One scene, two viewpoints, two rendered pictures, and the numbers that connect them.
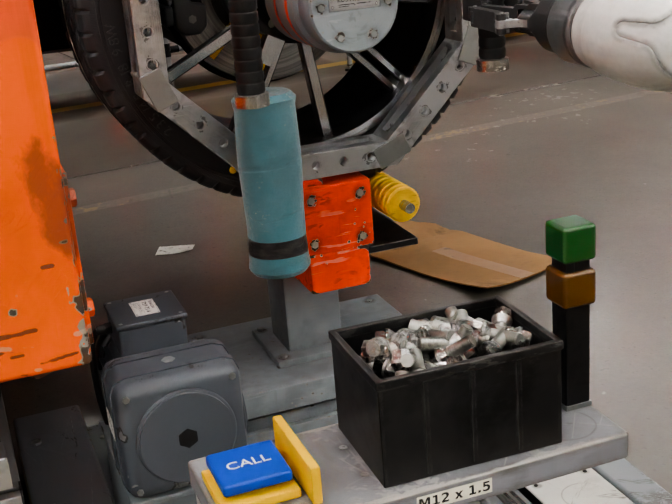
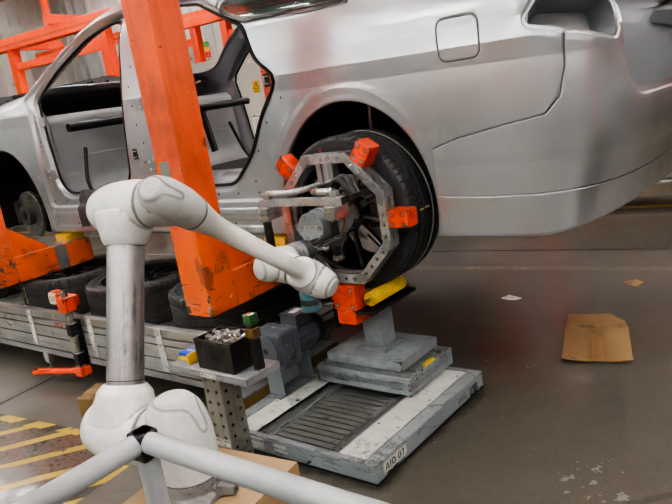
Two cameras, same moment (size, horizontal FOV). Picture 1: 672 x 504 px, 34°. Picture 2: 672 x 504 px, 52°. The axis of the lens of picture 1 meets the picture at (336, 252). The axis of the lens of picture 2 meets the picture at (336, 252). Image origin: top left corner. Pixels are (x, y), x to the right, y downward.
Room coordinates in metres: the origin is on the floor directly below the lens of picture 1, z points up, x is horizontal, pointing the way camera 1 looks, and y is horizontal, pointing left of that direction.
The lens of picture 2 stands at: (0.19, -2.36, 1.35)
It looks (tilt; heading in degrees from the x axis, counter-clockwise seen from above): 13 degrees down; 59
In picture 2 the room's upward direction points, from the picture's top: 9 degrees counter-clockwise
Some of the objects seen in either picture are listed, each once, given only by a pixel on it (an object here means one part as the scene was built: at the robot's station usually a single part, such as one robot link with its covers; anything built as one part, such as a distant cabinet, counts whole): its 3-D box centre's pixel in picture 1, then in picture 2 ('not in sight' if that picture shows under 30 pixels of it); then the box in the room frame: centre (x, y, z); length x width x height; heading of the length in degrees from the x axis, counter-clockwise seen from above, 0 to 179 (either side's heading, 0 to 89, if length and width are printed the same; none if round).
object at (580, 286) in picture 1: (570, 284); (253, 332); (1.07, -0.24, 0.59); 0.04 x 0.04 x 0.04; 19
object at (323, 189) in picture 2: not in sight; (331, 179); (1.55, -0.13, 1.03); 0.19 x 0.18 x 0.11; 19
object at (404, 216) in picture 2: not in sight; (402, 217); (1.74, -0.29, 0.85); 0.09 x 0.08 x 0.07; 109
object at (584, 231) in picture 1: (570, 239); (250, 318); (1.07, -0.24, 0.64); 0.04 x 0.04 x 0.04; 19
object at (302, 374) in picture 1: (302, 292); (378, 324); (1.79, 0.06, 0.32); 0.40 x 0.30 x 0.28; 109
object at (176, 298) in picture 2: not in sight; (236, 300); (1.46, 0.86, 0.39); 0.66 x 0.66 x 0.24
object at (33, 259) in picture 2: not in sight; (46, 244); (0.84, 2.31, 0.69); 0.52 x 0.17 x 0.35; 19
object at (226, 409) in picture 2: not in sight; (228, 419); (0.99, -0.03, 0.21); 0.10 x 0.10 x 0.42; 19
